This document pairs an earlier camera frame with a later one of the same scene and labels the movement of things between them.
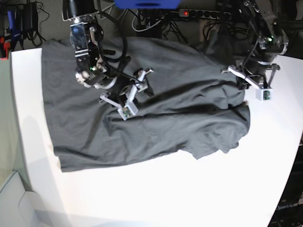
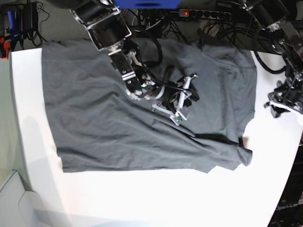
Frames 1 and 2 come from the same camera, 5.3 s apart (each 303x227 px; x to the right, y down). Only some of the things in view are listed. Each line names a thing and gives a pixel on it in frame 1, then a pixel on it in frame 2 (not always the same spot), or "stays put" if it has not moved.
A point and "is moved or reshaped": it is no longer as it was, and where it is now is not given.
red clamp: x=6 y=45 stays put
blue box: x=147 y=4 stays put
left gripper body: x=121 y=86 -> x=175 y=91
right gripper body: x=262 y=74 -> x=289 y=93
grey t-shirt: x=196 y=108 is moved or reshaped
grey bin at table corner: x=19 y=208 stays put
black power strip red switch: x=204 y=13 stays put
